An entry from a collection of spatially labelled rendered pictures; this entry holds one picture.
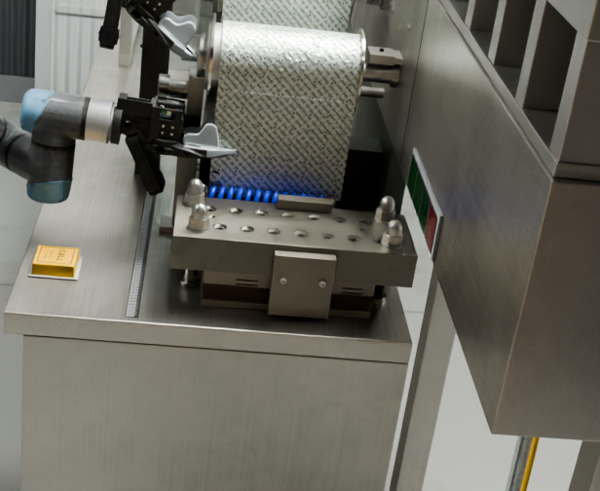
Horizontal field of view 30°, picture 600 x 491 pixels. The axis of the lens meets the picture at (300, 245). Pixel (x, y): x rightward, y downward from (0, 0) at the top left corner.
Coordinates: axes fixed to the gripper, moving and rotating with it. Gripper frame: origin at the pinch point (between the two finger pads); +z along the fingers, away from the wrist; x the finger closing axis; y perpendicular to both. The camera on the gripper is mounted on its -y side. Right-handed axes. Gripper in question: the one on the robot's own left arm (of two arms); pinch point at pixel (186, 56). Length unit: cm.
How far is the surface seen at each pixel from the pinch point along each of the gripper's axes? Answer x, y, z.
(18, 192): 205, -134, 32
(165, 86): -0.2, -6.6, 1.1
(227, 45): -6.9, 7.9, 2.1
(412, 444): 5, -29, 95
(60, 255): -17.8, -36.1, 6.1
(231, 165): -8.1, -6.5, 17.5
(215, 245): -27.8, -12.5, 19.9
